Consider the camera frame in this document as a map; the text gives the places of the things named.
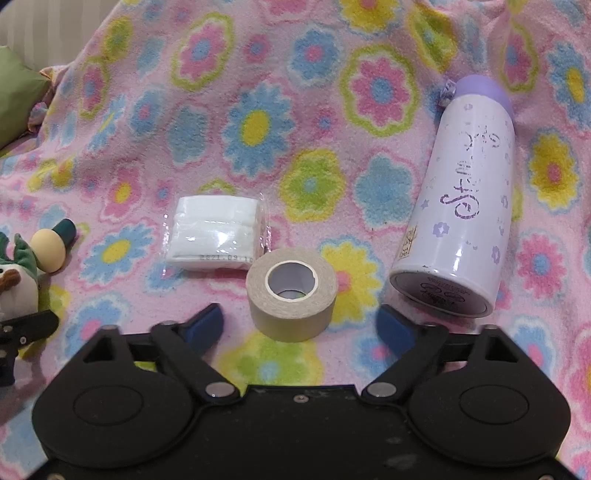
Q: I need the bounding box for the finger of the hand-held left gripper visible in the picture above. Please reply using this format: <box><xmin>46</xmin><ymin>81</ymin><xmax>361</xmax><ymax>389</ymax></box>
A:
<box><xmin>0</xmin><ymin>310</ymin><xmax>60</xmax><ymax>387</ymax></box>

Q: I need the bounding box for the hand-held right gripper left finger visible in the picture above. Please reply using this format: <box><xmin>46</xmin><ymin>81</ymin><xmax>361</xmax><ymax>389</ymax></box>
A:
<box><xmin>82</xmin><ymin>302</ymin><xmax>239</xmax><ymax>402</ymax></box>

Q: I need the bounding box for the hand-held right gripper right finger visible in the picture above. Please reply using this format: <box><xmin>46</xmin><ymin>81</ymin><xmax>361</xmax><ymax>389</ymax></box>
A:
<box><xmin>361</xmin><ymin>305</ymin><xmax>509</xmax><ymax>402</ymax></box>

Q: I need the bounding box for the plush doll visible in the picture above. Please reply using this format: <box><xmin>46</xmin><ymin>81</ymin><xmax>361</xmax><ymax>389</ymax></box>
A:
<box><xmin>0</xmin><ymin>232</ymin><xmax>40</xmax><ymax>324</ymax></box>

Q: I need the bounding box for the beige tape roll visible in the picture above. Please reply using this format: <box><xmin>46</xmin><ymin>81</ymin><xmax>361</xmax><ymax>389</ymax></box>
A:
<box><xmin>246</xmin><ymin>249</ymin><xmax>334</xmax><ymax>343</ymax></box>

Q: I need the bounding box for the beige wooden egg toy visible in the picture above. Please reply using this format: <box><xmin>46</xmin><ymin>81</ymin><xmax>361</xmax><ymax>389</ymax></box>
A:
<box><xmin>31</xmin><ymin>218</ymin><xmax>78</xmax><ymax>274</ymax></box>

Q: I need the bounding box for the white cotton pad packet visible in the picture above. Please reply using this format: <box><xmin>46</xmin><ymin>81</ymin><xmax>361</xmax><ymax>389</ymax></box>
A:
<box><xmin>164</xmin><ymin>194</ymin><xmax>273</xmax><ymax>275</ymax></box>

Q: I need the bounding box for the white and purple bottle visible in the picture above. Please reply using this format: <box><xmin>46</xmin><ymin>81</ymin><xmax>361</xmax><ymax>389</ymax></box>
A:
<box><xmin>388</xmin><ymin>74</ymin><xmax>517</xmax><ymax>318</ymax></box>

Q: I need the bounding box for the pink floral fleece blanket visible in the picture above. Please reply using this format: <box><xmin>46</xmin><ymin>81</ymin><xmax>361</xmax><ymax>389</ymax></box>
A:
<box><xmin>0</xmin><ymin>0</ymin><xmax>591</xmax><ymax>480</ymax></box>

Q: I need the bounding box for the green printed pillow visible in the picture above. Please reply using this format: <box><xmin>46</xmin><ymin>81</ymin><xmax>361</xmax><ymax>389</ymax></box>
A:
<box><xmin>0</xmin><ymin>45</ymin><xmax>51</xmax><ymax>148</ymax></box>

